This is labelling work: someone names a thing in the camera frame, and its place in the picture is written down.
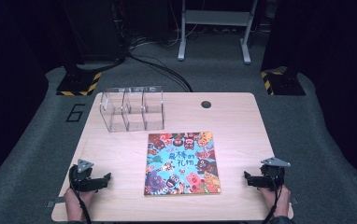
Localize colourful picture book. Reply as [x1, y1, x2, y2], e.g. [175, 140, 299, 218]
[143, 131, 222, 197]

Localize black yellow striped stand base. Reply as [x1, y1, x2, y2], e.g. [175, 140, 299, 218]
[55, 71, 103, 97]
[260, 69, 307, 97]

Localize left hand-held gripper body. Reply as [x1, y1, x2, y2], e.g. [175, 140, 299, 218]
[68, 159, 106, 193]

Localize clear acrylic book rack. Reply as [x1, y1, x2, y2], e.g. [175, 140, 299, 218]
[99, 86, 165, 133]

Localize white metal desk frame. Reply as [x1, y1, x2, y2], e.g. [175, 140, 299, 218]
[177, 0, 259, 65]

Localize person's right hand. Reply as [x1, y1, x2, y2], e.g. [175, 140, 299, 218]
[260, 185, 293, 218]

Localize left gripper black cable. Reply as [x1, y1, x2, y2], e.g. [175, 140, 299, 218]
[69, 172, 93, 224]

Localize person's left hand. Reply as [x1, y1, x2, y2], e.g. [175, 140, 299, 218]
[64, 188, 95, 222]

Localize black floor cables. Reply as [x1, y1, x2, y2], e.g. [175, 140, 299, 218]
[125, 36, 194, 93]

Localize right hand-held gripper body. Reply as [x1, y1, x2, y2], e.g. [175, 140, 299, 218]
[259, 157, 292, 191]

